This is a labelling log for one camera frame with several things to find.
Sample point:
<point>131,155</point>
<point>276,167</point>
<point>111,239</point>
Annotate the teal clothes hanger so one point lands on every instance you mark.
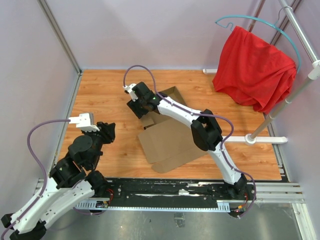
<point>231,26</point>

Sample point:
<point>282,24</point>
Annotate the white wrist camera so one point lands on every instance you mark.
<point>84,122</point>
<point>129,89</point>

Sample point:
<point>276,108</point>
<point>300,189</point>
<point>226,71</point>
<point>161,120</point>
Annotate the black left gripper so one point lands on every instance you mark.
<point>107,131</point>

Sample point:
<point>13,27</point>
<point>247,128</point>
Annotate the white metal clothes rack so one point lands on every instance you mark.
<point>252,138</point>

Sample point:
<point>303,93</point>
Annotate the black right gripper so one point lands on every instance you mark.
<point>138,113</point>

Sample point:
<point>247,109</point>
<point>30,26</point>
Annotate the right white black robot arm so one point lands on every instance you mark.
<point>205,130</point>

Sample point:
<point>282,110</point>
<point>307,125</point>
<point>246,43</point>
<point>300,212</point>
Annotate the grey slotted cable duct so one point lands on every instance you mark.
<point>92,204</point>

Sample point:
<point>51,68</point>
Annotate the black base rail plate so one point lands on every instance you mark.
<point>173,193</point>

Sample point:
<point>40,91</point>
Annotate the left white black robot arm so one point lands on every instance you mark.
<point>73,179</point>

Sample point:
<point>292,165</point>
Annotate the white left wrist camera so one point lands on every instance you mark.
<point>84,122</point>

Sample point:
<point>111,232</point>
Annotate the red cloth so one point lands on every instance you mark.
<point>253,72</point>

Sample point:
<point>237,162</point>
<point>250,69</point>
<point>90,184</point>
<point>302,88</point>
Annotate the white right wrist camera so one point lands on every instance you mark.
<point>129,89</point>

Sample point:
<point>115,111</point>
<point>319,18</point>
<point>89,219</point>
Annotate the brown cardboard box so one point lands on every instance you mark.
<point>167,143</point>

